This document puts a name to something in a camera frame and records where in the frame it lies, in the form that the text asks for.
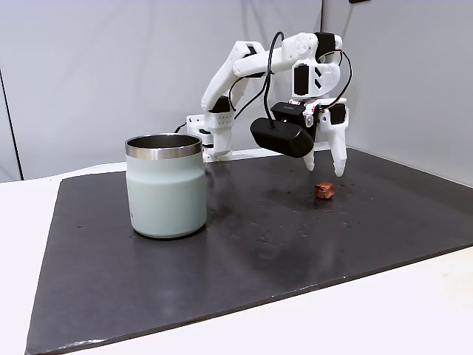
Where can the red-brown cube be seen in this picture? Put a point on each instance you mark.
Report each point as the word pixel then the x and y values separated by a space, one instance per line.
pixel 325 190

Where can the black table mat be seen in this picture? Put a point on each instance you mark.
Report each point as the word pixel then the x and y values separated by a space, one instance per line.
pixel 221 277

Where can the black object on wall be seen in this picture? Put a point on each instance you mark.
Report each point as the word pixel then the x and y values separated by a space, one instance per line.
pixel 358 1

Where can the pale green steel cup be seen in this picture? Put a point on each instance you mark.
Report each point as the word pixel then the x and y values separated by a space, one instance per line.
pixel 166 192

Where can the black oval camera box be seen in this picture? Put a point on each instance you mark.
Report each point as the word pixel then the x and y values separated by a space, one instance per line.
pixel 281 137

